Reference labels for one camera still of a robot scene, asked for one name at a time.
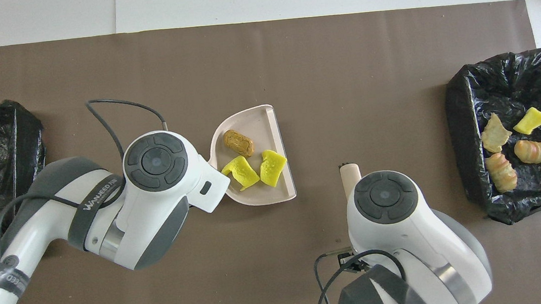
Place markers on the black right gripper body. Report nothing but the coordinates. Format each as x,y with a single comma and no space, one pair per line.
347,258

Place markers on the beige hand brush black bristles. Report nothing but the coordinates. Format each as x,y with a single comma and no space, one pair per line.
351,179

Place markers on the yellow sponge piece green edge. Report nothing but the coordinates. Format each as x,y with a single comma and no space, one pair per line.
241,172

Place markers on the brown lumpy nugget piece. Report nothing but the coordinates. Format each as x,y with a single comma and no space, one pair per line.
238,142

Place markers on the beige plastic dustpan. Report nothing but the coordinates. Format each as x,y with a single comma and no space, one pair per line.
258,123

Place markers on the orange striped toy croissant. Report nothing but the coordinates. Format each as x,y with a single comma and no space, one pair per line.
531,151
501,172

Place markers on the pale green rock-like chunk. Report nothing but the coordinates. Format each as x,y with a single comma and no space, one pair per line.
494,133

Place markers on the small yellow sponge piece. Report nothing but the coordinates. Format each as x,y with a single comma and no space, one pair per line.
533,120

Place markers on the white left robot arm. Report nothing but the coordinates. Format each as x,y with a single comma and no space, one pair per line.
156,198

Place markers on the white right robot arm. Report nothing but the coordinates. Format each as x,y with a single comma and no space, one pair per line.
408,238

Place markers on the loosely bagged black trash bin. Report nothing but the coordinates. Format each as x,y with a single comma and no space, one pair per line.
467,128

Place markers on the brown paper table mat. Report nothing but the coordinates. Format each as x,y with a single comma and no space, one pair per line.
261,53

